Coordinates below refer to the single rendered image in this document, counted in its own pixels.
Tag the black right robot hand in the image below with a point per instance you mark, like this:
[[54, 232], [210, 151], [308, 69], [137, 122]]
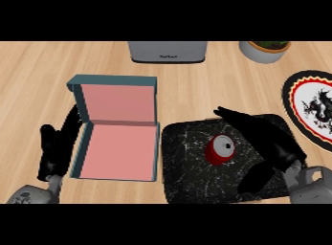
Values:
[[268, 140]]

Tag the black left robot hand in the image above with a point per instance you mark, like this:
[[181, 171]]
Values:
[[55, 150]]

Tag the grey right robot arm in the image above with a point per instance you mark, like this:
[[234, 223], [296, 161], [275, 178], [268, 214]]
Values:
[[315, 184]]

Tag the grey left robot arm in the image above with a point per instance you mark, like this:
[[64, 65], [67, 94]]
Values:
[[36, 192]]

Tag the red can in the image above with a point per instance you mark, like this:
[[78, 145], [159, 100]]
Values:
[[221, 149]]

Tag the dragon print plate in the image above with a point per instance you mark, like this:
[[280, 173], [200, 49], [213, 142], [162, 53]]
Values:
[[320, 109]]

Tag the black marble tray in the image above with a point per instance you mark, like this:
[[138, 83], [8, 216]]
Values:
[[206, 166]]

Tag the teal box with pink lining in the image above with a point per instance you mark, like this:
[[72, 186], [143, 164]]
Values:
[[116, 134]]

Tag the grey plant pot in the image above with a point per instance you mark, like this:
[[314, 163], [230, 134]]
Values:
[[265, 51]]

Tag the grey appliance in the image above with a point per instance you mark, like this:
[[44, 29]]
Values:
[[168, 51]]

